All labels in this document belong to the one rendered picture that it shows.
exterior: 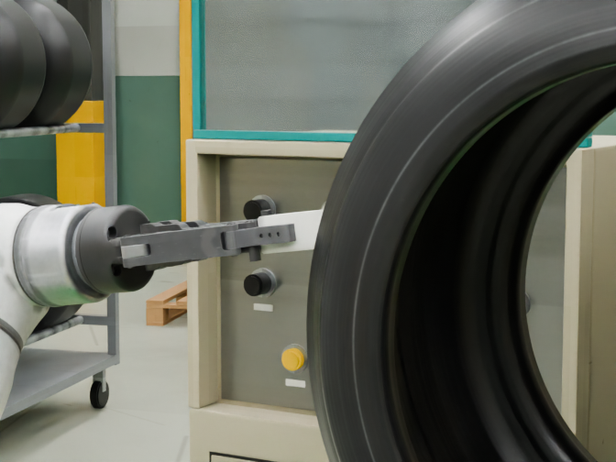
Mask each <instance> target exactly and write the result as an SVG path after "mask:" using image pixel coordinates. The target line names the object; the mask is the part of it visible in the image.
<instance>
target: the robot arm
mask: <svg viewBox="0 0 616 462"><path fill-rule="evenodd" d="M260 212H261V217H259V218H258V219H251V220H242V221H232V222H223V223H210V224H208V223H207V222H204V221H203V220H196V221H187V222H179V221H178V220H169V221H161V222H157V223H150V221H149V220H148V218H147V217H146V216H145V214H144V213H143V212H142V211H140V210H139V209H137V208H136V207H135V206H132V205H117V206H109V207H102V206H101V205H99V204H98V203H95V202H93V203H92V204H85V205H80V204H71V203H66V204H58V205H55V204H49V205H43V206H40V207H35V206H30V205H26V204H22V203H0V419H1V416H2V414H3V411H4V409H5V407H6V403H7V400H8V397H9V394H10V391H11V389H12V385H13V380H14V374H15V370H16V367H17V362H18V359H19V356H20V354H21V351H22V349H23V347H24V345H25V344H26V342H27V340H28V338H29V336H30V335H31V333H32V332H33V330H34V329H35V327H36V326H37V325H38V323H39V322H40V320H41V319H42V318H43V317H44V315H45V314H46V313H47V312H48V310H49V308H50V307H60V306H64V305H71V304H83V303H99V302H100V301H102V300H104V299H106V298H108V297H109V296H110V295H111V294H112V293H120V292H136V291H138V290H140V289H142V288H143V287H145V286H146V285H147V284H148V283H149V281H150V279H151V278H152V276H153V273H154V271H155V270H161V269H165V268H167V267H174V266H179V265H182V264H187V263H191V262H195V261H201V260H205V259H208V258H216V257H224V256H231V257H237V256H238V255H239V254H242V253H249V259H250V262H251V261H259V260H261V256H260V250H261V252H262V253H263V254H269V253H279V252H289V251H299V250H309V249H314V244H315V240H316V236H317V232H318V227H319V225H320V221H321V217H322V214H323V210H315V211H307V212H298V213H289V214H274V215H272V211H271V209H269V210H263V211H260Z"/></svg>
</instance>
